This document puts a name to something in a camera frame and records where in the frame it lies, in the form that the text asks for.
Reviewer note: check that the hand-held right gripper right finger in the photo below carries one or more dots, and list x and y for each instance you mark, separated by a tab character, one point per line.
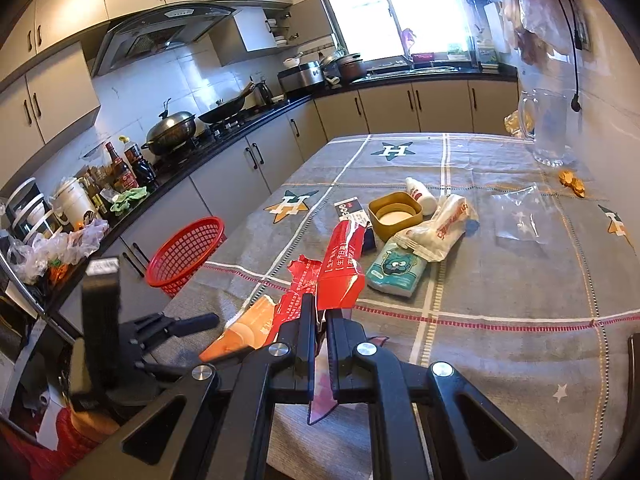
340	360

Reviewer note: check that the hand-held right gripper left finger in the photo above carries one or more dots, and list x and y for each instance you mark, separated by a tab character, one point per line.
300	360

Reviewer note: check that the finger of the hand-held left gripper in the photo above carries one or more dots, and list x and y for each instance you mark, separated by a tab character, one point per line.
165	370
190	324

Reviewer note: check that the orange foil packet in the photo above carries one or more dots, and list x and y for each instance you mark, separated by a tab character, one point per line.
245	330

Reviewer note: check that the red plastic basket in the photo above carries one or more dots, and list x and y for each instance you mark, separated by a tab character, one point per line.
185	255

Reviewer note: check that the red torn wrapper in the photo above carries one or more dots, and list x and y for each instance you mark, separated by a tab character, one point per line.
300	280

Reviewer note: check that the red torn carton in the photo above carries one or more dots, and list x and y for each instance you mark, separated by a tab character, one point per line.
345	270

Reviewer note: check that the teal cartoon tissue pack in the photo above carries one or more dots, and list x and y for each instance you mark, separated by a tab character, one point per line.
395	270

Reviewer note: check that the olive plastic container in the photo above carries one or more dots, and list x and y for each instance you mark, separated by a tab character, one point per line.
380	230

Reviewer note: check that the black white small box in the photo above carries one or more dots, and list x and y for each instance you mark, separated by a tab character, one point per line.
350	210

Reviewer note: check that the white bag with red print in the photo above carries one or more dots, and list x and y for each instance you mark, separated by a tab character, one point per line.
445	230

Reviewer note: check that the white plastic bottle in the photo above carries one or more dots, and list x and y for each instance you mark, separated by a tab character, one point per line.
422	197

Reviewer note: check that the clear plastic bag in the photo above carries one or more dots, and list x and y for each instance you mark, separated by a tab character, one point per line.
520	220

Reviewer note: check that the pile of plastic bags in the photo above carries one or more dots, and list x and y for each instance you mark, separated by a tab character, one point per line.
55	250

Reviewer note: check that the white electric pot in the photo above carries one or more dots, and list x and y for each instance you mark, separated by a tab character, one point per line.
75	205

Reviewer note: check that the green cloth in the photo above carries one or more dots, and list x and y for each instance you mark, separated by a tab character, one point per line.
127	200

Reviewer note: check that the white dish rack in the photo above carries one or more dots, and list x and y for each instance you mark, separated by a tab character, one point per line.
30	210

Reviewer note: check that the red label sauce bottle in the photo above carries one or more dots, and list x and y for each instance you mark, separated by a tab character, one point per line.
122	170

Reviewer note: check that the dark sauce bottle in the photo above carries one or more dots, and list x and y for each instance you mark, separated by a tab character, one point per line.
142	167

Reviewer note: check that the beige lower kitchen cabinets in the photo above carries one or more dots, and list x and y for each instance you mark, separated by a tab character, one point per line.
225	175

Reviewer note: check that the beige kitchen cabinets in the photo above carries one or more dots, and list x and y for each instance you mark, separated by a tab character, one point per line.
225	175
65	0

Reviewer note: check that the lidded steel wok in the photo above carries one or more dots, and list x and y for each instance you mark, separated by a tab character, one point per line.
170	132

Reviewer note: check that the black wok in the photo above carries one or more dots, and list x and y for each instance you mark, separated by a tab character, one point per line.
222	110

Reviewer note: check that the dark kettle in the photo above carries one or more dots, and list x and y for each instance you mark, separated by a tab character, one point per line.
262	94

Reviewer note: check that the silver electric cooker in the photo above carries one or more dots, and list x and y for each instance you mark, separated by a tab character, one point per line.
300	77

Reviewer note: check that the glass range hood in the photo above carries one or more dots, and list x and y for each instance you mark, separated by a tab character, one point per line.
150	35

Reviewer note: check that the yellow plastic bag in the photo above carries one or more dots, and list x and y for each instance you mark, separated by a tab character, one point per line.
512	125

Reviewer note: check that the orange peel pieces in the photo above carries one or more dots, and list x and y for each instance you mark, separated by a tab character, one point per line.
572	182

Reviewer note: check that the brown cooking pot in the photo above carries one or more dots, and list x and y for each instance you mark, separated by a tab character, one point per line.
350	67

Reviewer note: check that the open dish shelf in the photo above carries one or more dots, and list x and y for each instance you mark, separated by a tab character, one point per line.
280	35

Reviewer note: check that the black kitchen countertop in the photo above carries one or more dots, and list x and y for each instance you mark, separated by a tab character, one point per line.
450	77

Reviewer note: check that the glass pitcher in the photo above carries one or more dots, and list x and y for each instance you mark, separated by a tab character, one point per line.
550	130

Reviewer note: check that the beige upper kitchen cabinets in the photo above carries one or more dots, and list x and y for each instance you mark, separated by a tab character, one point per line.
65	0

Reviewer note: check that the small white green box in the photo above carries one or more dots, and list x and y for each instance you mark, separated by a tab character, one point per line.
487	52

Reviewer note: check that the kitchen window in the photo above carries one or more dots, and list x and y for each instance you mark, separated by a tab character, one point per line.
360	10

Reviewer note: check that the hanging plastic bags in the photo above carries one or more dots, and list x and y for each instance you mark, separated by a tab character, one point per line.
535	15

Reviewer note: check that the wall socket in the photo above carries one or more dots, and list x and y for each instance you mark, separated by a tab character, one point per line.
582	35

